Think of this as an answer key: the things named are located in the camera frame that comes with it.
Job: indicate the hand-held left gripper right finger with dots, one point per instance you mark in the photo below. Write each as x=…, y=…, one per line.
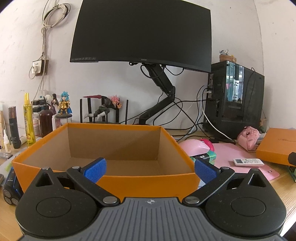
x=205, y=172

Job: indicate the orange cardboard box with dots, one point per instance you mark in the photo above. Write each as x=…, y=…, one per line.
x=150, y=185

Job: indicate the yellow bottle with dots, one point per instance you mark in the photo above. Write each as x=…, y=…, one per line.
x=29, y=122

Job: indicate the pink plush pouch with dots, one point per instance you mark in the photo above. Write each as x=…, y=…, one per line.
x=248, y=139

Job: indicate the small animal figurine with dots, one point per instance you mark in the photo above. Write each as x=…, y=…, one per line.
x=226, y=55

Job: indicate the green floral tissue pack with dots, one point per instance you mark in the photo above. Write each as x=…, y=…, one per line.
x=205, y=158

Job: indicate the wooden desktop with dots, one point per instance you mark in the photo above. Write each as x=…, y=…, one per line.
x=283, y=187

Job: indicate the black electric shaver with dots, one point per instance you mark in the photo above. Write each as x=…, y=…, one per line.
x=10, y=187

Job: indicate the pink-haired black action figurine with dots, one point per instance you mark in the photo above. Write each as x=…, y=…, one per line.
x=104, y=109

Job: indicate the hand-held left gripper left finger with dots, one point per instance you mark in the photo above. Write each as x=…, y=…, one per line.
x=94, y=169

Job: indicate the magenta mouse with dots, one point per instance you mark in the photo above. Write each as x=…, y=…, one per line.
x=208, y=143

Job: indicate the white remote control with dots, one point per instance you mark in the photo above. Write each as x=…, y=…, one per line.
x=248, y=162

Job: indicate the dark-haired figurine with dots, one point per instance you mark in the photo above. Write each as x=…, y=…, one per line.
x=53, y=104

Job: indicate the black router with antennas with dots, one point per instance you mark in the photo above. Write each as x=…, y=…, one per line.
x=127, y=111

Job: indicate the black computer case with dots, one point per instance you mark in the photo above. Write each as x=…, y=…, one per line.
x=242, y=104

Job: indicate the blue-haired gold armour figurine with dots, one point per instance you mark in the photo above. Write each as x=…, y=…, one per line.
x=64, y=106

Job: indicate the small white bottle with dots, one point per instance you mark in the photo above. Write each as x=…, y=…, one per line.
x=6, y=142

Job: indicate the black curved monitor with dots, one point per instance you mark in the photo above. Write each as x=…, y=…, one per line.
x=138, y=30

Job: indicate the black cosmetic tube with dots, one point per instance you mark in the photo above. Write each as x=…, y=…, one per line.
x=14, y=127

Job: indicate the orange box lid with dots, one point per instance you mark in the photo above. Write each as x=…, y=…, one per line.
x=277, y=148

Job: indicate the pink mouse pad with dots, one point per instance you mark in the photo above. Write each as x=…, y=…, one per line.
x=231, y=150

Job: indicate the pale pink mouse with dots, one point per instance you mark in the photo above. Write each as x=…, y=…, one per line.
x=192, y=147

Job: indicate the white wall socket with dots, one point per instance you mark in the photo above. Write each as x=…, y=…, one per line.
x=38, y=67

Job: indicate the brown bottle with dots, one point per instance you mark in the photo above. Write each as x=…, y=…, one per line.
x=45, y=122

